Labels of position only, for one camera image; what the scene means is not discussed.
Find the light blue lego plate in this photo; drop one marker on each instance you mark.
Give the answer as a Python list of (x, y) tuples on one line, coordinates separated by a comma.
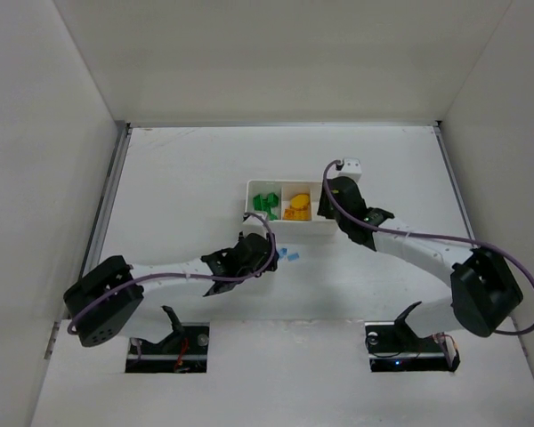
[(293, 257)]

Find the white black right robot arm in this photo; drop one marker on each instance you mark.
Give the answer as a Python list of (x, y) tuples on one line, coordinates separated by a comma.
[(483, 290)]

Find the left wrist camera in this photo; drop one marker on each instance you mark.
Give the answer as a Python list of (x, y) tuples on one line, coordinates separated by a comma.
[(254, 223)]

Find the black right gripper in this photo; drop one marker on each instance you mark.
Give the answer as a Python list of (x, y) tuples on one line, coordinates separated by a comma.
[(335, 201)]

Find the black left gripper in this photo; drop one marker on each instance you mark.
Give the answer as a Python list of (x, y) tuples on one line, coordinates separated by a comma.
[(262, 251)]

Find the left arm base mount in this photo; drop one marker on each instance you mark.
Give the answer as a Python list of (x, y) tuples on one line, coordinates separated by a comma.
[(182, 351)]

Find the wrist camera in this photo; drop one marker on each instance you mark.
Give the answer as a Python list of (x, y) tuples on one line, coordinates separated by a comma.
[(254, 223), (349, 167)]

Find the yellow round lego brick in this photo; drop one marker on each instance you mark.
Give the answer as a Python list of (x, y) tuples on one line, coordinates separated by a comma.
[(300, 202)]

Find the green lego plate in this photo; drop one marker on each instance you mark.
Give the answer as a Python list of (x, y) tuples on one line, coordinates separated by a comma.
[(261, 203)]

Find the right aluminium table rail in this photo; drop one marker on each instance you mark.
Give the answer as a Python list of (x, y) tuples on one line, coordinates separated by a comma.
[(453, 179)]

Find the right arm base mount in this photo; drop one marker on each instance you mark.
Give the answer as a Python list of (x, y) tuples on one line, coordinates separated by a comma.
[(393, 347)]

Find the green square lego brick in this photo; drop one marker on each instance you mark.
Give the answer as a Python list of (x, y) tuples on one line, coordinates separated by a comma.
[(272, 202)]

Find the aluminium table rail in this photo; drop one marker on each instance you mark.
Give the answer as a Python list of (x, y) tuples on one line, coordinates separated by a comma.
[(453, 179), (108, 193)]

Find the left aluminium table rail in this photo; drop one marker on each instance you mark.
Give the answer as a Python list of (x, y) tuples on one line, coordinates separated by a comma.
[(108, 193)]

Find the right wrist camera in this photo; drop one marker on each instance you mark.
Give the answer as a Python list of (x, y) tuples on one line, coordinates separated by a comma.
[(349, 167)]

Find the yellow lego brick under stack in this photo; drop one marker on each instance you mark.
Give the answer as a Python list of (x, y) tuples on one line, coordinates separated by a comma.
[(291, 214)]

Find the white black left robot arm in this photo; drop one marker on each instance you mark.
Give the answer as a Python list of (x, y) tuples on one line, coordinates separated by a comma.
[(106, 301)]

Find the white three-compartment plastic bin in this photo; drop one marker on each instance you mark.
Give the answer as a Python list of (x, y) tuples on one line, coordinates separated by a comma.
[(316, 226)]

